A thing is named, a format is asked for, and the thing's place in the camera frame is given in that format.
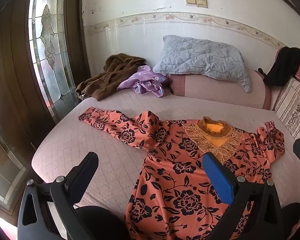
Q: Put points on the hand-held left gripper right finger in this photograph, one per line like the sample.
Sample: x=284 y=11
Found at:
x=217 y=177

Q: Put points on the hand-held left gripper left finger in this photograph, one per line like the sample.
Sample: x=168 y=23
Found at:
x=84 y=177

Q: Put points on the orange floral blouse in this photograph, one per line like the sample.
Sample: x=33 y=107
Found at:
x=177 y=180

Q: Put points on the pink quilted bed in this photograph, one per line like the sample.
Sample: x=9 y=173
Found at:
x=110 y=155

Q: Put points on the striped floral cushion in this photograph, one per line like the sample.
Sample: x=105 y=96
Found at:
x=292 y=105

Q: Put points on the person's left leg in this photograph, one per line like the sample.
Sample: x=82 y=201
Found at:
x=102 y=225

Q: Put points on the person's leg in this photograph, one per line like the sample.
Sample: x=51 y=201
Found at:
x=292 y=222
x=102 y=225

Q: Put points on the person's right leg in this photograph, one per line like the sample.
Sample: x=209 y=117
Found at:
x=292 y=222

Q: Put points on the pink bolster cushion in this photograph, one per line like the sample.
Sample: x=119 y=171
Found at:
x=215 y=90

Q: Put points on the black garment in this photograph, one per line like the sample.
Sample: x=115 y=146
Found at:
x=282 y=65

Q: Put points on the small black object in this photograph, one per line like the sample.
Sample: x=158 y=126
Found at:
x=261 y=72

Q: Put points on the brown robe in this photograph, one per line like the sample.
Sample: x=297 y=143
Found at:
x=107 y=80

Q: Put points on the purple floral garment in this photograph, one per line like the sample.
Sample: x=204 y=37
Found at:
x=142 y=80

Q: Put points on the grey quilted pillow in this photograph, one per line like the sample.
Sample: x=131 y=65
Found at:
x=197 y=57

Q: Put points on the wooden door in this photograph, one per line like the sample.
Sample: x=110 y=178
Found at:
x=10 y=80

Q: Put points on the stained glass door panel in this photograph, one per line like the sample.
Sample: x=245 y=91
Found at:
x=50 y=42

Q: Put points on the beige wall switch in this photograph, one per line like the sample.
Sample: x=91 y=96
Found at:
x=202 y=3
x=191 y=1

